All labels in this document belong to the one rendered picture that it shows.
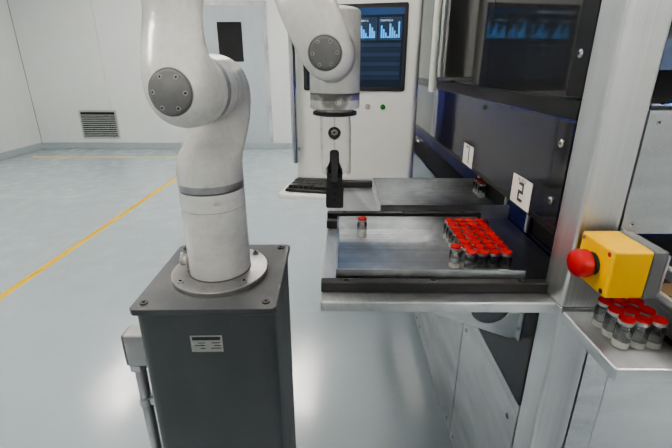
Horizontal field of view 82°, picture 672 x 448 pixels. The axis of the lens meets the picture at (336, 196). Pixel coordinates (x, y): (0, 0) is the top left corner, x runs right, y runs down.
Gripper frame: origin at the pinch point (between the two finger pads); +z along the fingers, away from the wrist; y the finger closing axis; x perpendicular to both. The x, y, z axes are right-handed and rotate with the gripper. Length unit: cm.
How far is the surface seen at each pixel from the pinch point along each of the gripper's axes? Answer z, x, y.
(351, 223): 13.7, -3.9, 19.7
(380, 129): 1, -17, 87
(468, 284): 13.6, -23.6, -8.0
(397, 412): 103, -24, 46
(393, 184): 14, -19, 54
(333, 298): 15.4, 0.1, -9.8
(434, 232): 15.1, -23.8, 17.9
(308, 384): 103, 12, 60
